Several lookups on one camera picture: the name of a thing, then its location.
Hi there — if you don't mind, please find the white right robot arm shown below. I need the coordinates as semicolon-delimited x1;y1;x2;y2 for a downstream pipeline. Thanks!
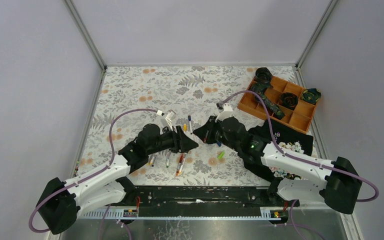
193;116;362;214

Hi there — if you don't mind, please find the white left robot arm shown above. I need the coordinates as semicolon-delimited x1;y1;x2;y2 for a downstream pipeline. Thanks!
36;123;199;235

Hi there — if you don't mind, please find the clear pen orange end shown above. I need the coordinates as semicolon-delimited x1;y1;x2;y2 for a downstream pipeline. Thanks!
175;153;184;176

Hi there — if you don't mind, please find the white pen brown cap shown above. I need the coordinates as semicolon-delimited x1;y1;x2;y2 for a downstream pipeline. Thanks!
165;152;171;168

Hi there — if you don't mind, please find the white pen black cap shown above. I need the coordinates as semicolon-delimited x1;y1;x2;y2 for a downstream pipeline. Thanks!
176;152;188;176

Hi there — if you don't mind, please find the green pen cap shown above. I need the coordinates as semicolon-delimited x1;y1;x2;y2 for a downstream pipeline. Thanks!
217;151;225;160

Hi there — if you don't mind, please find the dark patterned fabric roll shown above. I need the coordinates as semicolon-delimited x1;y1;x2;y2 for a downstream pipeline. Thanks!
249;82;285;120

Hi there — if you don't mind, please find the floral patterned table mat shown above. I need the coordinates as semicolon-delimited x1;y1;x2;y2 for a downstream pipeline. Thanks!
74;66;269;187

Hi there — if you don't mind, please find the black floral cloth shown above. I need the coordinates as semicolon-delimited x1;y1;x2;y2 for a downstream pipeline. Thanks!
243;120;314;182

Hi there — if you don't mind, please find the dark rolled fabric flower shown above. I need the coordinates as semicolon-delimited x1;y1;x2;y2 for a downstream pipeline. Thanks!
254;67;273;83

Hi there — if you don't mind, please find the dark rolled flower in tray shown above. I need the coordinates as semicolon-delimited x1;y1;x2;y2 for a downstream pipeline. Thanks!
279;92;299;111

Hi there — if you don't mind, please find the wooden compartment tray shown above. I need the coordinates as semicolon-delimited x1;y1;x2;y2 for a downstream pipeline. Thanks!
237;76;321;134

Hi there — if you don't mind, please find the dark green rolled flower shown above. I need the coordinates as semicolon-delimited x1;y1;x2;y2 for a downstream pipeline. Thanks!
300;88;322;106

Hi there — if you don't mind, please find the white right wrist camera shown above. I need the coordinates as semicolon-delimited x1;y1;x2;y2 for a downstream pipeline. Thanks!
216;102;233;121

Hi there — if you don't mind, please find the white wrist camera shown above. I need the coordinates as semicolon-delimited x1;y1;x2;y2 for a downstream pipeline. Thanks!
216;102;233;121
156;109;177;130

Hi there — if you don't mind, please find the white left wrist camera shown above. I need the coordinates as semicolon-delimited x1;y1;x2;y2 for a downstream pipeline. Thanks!
156;109;177;130

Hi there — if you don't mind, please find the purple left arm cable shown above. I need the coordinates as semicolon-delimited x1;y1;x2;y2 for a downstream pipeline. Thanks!
28;108;165;240

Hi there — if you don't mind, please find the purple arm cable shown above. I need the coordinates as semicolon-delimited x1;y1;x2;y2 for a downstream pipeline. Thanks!
28;108;165;240
216;90;380;240

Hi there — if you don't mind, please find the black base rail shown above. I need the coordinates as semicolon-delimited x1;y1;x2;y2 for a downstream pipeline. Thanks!
115;177;287;217

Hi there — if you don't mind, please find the white slotted cable duct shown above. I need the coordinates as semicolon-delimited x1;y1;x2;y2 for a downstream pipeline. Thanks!
79;207;282;223

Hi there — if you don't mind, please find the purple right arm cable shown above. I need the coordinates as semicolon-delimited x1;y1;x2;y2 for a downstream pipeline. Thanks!
216;90;380;240

